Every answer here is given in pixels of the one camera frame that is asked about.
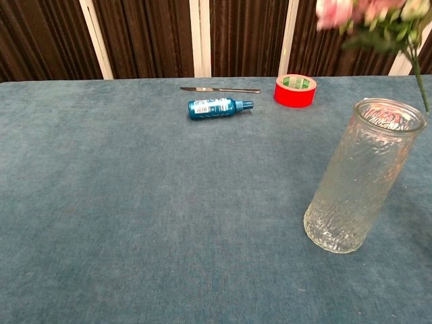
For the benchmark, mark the silver metal scalpel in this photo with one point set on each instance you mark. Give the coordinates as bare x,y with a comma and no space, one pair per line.
219,89

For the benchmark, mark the dark brown curtain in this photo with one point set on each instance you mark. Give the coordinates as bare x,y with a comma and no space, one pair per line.
152,37

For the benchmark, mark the white vertical frame post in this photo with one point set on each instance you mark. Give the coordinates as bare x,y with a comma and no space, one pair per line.
398,65
200,38
287,37
96,38

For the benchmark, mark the pink white artificial flower bouquet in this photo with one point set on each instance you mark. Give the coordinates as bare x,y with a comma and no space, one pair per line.
378,23

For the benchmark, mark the clear textured glass vase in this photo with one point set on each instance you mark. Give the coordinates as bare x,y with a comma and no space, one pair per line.
357,189

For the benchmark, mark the red duct tape roll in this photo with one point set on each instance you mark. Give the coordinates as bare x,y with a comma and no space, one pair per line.
294,94

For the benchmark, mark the blue velvet tablecloth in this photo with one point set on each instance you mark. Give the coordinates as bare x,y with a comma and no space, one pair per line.
152,202

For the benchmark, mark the blue spray bottle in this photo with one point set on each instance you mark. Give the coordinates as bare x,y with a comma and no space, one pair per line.
212,108

